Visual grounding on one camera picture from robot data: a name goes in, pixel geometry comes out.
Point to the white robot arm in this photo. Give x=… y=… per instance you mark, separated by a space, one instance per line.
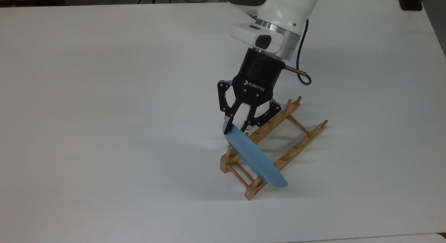
x=282 y=13

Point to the blue round plate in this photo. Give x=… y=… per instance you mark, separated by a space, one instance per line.
x=256 y=159

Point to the black table clamp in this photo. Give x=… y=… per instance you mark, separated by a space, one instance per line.
x=410 y=2

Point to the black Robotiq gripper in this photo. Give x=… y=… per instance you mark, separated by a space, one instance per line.
x=259 y=74

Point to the wooden plate rack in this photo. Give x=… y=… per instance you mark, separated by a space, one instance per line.
x=298 y=145

